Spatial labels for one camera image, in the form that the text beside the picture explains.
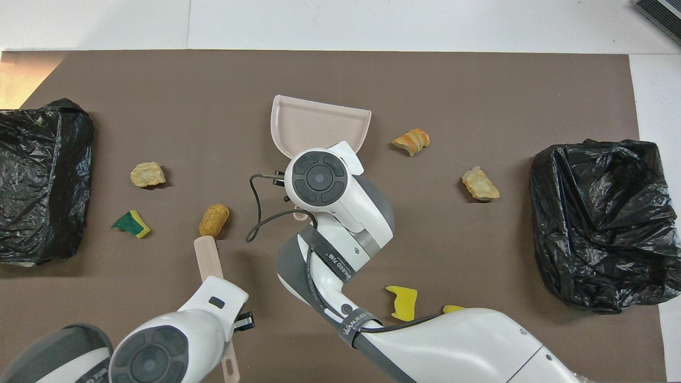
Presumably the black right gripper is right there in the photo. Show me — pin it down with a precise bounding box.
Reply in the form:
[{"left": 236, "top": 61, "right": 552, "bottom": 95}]
[{"left": 272, "top": 170, "right": 292, "bottom": 204}]

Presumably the pale pink plastic dustpan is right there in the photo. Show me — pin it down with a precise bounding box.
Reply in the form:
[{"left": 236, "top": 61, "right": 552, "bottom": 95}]
[{"left": 270, "top": 95, "right": 372, "bottom": 221}]

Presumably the pale pink hand brush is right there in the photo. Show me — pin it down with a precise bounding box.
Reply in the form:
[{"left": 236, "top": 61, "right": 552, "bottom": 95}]
[{"left": 194, "top": 236, "right": 241, "bottom": 383}]

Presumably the brown bread roll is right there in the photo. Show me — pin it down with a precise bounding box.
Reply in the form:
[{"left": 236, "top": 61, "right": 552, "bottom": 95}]
[{"left": 198, "top": 204, "right": 230, "bottom": 239}]

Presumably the pale yellow bread chunk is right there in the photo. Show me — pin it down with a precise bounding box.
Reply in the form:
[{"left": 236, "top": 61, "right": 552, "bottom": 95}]
[{"left": 130, "top": 162, "right": 167, "bottom": 188}]

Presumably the green and yellow sponge piece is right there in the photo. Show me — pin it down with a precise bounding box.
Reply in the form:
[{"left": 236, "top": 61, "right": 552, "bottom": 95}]
[{"left": 111, "top": 210, "right": 151, "bottom": 239}]

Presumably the open black bag lined bin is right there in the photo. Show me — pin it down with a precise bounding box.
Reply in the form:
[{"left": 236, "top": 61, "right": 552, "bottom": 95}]
[{"left": 530, "top": 138, "right": 681, "bottom": 314}]

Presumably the orange striped bread piece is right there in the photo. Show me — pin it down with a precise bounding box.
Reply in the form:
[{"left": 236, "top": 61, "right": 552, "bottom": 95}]
[{"left": 392, "top": 128, "right": 431, "bottom": 157}]

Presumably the pale yellow rock chunk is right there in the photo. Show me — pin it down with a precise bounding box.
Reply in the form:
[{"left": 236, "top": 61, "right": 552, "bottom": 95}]
[{"left": 461, "top": 165, "right": 501, "bottom": 202}]

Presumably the large brown table mat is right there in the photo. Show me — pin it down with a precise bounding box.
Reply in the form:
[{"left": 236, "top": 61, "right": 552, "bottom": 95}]
[{"left": 0, "top": 49, "right": 668, "bottom": 383}]

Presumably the black bag covered box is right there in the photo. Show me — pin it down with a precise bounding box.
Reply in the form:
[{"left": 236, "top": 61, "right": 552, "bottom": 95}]
[{"left": 0, "top": 98, "right": 95, "bottom": 267}]

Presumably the grey ribbed device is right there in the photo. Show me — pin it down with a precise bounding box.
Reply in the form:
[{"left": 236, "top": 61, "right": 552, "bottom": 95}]
[{"left": 633, "top": 0, "right": 681, "bottom": 46}]

